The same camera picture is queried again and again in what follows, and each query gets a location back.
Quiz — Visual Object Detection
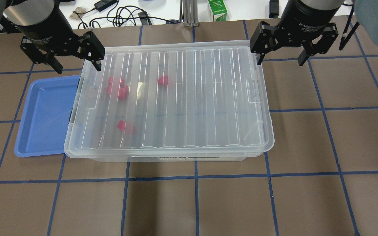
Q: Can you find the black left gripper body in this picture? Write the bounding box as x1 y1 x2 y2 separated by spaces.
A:
4 0 78 55

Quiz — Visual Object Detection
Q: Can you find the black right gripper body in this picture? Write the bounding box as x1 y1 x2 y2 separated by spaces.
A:
275 0 330 49

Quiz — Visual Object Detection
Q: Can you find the red block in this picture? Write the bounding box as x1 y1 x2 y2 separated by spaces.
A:
157 76 168 87
117 85 129 101
105 85 119 97
108 77 125 87
117 120 136 134

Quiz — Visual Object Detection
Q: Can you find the clear plastic box lid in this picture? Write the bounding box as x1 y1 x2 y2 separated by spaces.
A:
64 40 275 158

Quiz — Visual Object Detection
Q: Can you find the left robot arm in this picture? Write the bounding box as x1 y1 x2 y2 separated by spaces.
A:
0 0 105 74

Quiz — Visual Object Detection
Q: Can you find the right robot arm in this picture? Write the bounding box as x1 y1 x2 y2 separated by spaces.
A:
249 0 378 66

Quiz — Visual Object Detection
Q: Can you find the blue plastic tray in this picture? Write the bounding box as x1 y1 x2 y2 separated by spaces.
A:
14 75 80 157

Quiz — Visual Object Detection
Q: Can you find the clear plastic storage box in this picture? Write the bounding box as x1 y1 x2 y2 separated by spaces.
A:
65 40 274 162

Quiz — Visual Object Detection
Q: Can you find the black power adapter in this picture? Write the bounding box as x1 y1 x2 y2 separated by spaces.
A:
94 0 118 12

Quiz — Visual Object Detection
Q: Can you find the green white carton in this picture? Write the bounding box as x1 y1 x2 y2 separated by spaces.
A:
207 0 228 22

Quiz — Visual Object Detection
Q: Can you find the black cable bundle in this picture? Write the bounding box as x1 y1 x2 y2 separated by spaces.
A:
74 0 183 29

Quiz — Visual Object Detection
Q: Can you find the aluminium frame post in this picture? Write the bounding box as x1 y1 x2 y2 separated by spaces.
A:
180 0 199 27

